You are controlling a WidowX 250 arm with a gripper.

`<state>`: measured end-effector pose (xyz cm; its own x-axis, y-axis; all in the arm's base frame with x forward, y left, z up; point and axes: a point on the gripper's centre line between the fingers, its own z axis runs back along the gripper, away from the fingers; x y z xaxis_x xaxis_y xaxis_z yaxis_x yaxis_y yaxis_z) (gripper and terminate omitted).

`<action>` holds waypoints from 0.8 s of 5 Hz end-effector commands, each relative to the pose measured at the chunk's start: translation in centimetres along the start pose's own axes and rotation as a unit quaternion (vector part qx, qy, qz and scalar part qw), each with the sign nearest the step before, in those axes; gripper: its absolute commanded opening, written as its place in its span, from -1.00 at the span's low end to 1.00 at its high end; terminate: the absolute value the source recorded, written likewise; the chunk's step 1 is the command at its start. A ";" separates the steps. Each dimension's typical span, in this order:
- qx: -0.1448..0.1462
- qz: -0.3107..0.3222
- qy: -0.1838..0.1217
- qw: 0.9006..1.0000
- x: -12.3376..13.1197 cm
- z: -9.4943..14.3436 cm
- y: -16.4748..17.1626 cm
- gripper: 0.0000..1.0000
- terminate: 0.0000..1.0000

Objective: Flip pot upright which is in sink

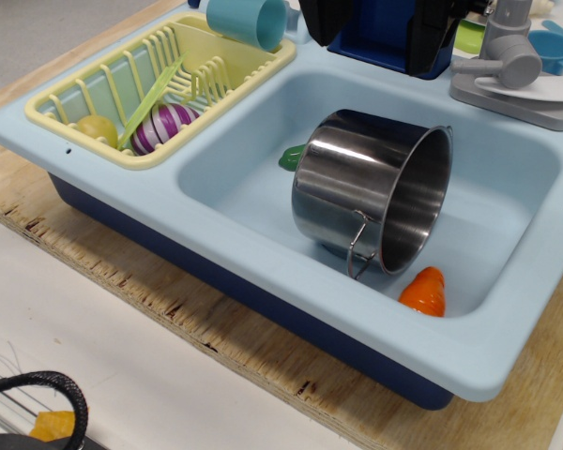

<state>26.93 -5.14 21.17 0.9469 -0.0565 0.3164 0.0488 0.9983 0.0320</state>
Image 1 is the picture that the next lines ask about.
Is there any green plastic utensil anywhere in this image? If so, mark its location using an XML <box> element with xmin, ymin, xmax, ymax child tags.
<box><xmin>117</xmin><ymin>53</ymin><xmax>186</xmax><ymax>150</ymax></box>

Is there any plywood board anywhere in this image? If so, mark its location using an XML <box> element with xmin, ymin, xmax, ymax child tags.
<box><xmin>0</xmin><ymin>0</ymin><xmax>563</xmax><ymax>450</ymax></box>

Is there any stainless steel pot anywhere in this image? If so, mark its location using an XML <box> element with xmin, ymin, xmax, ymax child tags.
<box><xmin>291</xmin><ymin>110</ymin><xmax>453</xmax><ymax>278</ymax></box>

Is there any white plastic plate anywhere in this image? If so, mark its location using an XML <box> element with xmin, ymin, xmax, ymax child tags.
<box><xmin>474</xmin><ymin>75</ymin><xmax>563</xmax><ymax>103</ymax></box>

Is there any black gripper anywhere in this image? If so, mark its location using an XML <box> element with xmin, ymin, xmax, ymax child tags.
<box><xmin>405</xmin><ymin>0</ymin><xmax>495</xmax><ymax>77</ymax></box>

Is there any dark blue sink pump box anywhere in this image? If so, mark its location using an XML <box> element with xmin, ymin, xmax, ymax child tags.
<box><xmin>327</xmin><ymin>0</ymin><xmax>457</xmax><ymax>80</ymax></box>

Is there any yellow dish rack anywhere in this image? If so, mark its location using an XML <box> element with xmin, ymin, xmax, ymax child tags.
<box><xmin>24</xmin><ymin>12</ymin><xmax>297</xmax><ymax>170</ymax></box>

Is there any teal plastic cup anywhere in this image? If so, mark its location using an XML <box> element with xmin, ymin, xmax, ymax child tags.
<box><xmin>205</xmin><ymin>0</ymin><xmax>287</xmax><ymax>52</ymax></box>

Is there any green toy vegetable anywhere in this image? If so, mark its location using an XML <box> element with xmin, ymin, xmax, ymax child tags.
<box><xmin>278</xmin><ymin>144</ymin><xmax>305</xmax><ymax>172</ymax></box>

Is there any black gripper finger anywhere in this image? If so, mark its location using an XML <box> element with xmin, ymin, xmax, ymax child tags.
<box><xmin>298</xmin><ymin>0</ymin><xmax>354</xmax><ymax>46</ymax></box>

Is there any black braided cable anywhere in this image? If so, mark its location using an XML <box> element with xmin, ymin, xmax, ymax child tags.
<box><xmin>0</xmin><ymin>370</ymin><xmax>90</xmax><ymax>450</ymax></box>

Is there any light blue toy sink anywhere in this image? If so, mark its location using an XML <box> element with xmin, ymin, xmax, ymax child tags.
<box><xmin>0</xmin><ymin>7</ymin><xmax>563</xmax><ymax>410</ymax></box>

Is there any blue plastic cup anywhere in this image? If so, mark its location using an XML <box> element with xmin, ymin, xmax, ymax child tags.
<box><xmin>527</xmin><ymin>20</ymin><xmax>563</xmax><ymax>76</ymax></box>

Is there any yellow tape piece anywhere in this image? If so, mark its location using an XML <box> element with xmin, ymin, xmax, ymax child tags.
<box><xmin>29</xmin><ymin>411</ymin><xmax>75</xmax><ymax>443</ymax></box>

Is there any grey toy faucet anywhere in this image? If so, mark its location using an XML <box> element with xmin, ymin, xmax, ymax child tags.
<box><xmin>449</xmin><ymin>1</ymin><xmax>563</xmax><ymax>131</ymax></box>

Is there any yellow toy potato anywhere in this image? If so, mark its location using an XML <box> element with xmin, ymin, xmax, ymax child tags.
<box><xmin>76</xmin><ymin>114</ymin><xmax>118</xmax><ymax>148</ymax></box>

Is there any orange toy carrot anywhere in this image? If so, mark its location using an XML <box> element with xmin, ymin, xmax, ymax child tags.
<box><xmin>399</xmin><ymin>266</ymin><xmax>447</xmax><ymax>317</ymax></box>

